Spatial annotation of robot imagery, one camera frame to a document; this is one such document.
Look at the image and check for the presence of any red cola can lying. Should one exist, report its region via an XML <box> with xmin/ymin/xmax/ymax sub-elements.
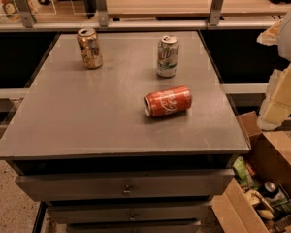
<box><xmin>144</xmin><ymin>85</ymin><xmax>192</xmax><ymax>117</ymax></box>

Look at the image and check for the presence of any white green soda can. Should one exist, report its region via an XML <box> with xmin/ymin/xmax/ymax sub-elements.
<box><xmin>157</xmin><ymin>35</ymin><xmax>179</xmax><ymax>78</ymax></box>

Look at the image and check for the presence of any dark can in box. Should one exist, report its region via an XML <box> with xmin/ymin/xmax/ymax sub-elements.
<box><xmin>259</xmin><ymin>182</ymin><xmax>279</xmax><ymax>198</ymax></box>

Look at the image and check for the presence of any middle grey drawer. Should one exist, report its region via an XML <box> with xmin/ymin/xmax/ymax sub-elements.
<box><xmin>48</xmin><ymin>201</ymin><xmax>211</xmax><ymax>224</ymax></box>

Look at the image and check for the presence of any metal rail bracket left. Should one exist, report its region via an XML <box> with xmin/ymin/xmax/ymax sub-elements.
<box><xmin>15</xmin><ymin>0</ymin><xmax>36</xmax><ymax>28</ymax></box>

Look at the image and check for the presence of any metal rail bracket middle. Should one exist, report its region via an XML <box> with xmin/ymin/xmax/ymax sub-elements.
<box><xmin>95</xmin><ymin>0</ymin><xmax>109</xmax><ymax>27</ymax></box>

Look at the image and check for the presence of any cardboard box with trash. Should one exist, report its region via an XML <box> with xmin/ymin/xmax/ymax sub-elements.
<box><xmin>212</xmin><ymin>112</ymin><xmax>291</xmax><ymax>233</ymax></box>

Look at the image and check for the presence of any metal rail bracket right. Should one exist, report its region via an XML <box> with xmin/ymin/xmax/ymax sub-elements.
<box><xmin>208</xmin><ymin>0</ymin><xmax>224</xmax><ymax>26</ymax></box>

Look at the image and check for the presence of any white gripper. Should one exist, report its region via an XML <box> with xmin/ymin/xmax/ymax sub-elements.
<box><xmin>257</xmin><ymin>10</ymin><xmax>291</xmax><ymax>131</ymax></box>

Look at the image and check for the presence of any green snack wrapper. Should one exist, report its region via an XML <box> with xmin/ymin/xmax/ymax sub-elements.
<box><xmin>233</xmin><ymin>156</ymin><xmax>258</xmax><ymax>189</ymax></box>

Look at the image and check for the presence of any metal rail bracket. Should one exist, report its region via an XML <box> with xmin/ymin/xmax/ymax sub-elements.
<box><xmin>208</xmin><ymin>0</ymin><xmax>224</xmax><ymax>26</ymax></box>
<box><xmin>15</xmin><ymin>0</ymin><xmax>36</xmax><ymax>28</ymax></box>
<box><xmin>95</xmin><ymin>0</ymin><xmax>109</xmax><ymax>27</ymax></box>

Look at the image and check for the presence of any grey drawer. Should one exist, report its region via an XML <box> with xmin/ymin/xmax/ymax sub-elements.
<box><xmin>48</xmin><ymin>201</ymin><xmax>211</xmax><ymax>224</ymax></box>
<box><xmin>16</xmin><ymin>169</ymin><xmax>234</xmax><ymax>202</ymax></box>
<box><xmin>67</xmin><ymin>220</ymin><xmax>201</xmax><ymax>233</ymax></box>

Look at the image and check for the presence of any orange soda can upright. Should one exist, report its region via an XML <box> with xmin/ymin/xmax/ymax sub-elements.
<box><xmin>77</xmin><ymin>28</ymin><xmax>103</xmax><ymax>69</ymax></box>

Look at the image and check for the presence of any grey drawer cabinet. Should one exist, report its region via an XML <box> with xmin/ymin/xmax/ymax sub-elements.
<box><xmin>0</xmin><ymin>31</ymin><xmax>251</xmax><ymax>233</ymax></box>

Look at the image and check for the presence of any top grey drawer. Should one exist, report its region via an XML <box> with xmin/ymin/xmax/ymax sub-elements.
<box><xmin>16</xmin><ymin>169</ymin><xmax>234</xmax><ymax>202</ymax></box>

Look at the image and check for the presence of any bottom grey drawer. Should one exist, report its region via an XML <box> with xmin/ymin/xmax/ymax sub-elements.
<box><xmin>67</xmin><ymin>220</ymin><xmax>201</xmax><ymax>233</ymax></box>

